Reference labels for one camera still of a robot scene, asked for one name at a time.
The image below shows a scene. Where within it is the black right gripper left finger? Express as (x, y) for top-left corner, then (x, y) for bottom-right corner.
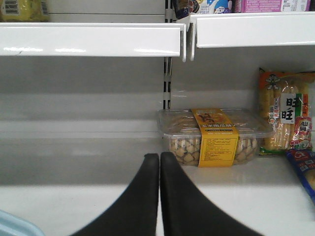
(73, 153), (159, 236)

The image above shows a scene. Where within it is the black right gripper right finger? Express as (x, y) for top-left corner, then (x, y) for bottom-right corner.
(160, 152), (259, 236)

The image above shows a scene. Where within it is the light blue shopping basket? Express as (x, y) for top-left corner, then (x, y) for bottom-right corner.
(0, 210), (45, 236)

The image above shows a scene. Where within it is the clear plastic cookie tub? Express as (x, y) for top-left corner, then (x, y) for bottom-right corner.
(157, 108), (273, 167)

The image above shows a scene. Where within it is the blue snack packet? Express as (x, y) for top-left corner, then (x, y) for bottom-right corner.
(286, 149), (315, 204)

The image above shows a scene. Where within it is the white snack shelf unit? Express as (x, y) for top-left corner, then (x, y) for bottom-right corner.
(0, 0), (185, 236)

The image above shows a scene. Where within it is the orange rice cracker bag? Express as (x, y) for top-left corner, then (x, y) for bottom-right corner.
(258, 68), (315, 154)

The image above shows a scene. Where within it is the blue white snack bag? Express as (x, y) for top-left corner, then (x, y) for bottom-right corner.
(172, 0), (233, 19)

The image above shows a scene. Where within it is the pink snack box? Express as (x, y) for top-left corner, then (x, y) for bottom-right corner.
(233, 0), (311, 13)

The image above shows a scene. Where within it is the yellow snack bag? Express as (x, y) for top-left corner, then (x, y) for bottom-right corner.
(0, 0), (50, 22)

